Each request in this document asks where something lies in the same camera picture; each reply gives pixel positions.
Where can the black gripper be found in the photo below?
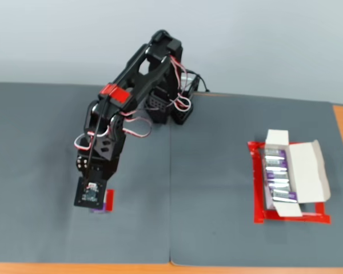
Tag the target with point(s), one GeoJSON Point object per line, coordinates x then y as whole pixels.
{"type": "Point", "coordinates": [82, 164]}

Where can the purple silver Bexel battery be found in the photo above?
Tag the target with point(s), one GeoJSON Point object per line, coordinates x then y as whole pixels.
{"type": "Point", "coordinates": [280, 186]}
{"type": "Point", "coordinates": [98, 210]}
{"type": "Point", "coordinates": [275, 163]}
{"type": "Point", "coordinates": [274, 153]}
{"type": "Point", "coordinates": [284, 196]}
{"type": "Point", "coordinates": [277, 175]}

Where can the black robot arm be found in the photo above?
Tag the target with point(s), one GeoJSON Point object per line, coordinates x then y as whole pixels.
{"type": "Point", "coordinates": [140, 88]}

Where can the white cardboard box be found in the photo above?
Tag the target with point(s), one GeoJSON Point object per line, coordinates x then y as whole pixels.
{"type": "Point", "coordinates": [306, 171]}

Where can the red tape patch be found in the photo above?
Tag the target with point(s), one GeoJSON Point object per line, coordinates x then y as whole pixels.
{"type": "Point", "coordinates": [111, 199]}

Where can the grey rubber mat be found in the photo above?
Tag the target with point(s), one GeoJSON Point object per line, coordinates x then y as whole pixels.
{"type": "Point", "coordinates": [45, 171]}
{"type": "Point", "coordinates": [217, 185]}

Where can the red tape wrap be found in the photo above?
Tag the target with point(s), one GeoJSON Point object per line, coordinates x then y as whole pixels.
{"type": "Point", "coordinates": [115, 94]}

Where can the black table clamp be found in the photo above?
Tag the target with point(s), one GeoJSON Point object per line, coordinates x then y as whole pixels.
{"type": "Point", "coordinates": [196, 84]}

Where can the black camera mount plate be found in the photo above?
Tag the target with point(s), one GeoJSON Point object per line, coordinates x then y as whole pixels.
{"type": "Point", "coordinates": [90, 197]}

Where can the red tape frame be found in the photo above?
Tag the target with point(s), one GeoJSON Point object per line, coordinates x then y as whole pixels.
{"type": "Point", "coordinates": [257, 185]}

